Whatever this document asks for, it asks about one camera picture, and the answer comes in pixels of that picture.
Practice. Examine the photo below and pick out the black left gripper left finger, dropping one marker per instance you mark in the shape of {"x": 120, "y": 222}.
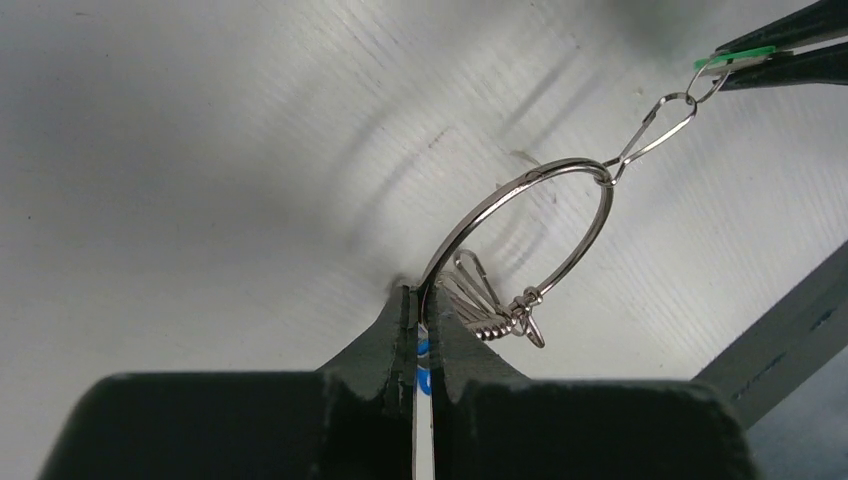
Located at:
{"x": 351, "y": 418}

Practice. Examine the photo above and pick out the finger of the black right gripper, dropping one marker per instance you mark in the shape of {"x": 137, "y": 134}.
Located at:
{"x": 818, "y": 22}
{"x": 826, "y": 66}

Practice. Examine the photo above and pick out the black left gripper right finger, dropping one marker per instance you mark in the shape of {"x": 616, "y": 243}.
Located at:
{"x": 492, "y": 422}

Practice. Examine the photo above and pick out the blue tagged key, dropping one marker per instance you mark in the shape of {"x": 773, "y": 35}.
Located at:
{"x": 423, "y": 373}

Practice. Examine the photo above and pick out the silver keyring with clips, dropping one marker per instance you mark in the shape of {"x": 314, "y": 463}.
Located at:
{"x": 503, "y": 257}

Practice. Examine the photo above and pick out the green tagged key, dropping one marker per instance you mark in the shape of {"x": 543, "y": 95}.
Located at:
{"x": 720, "y": 65}

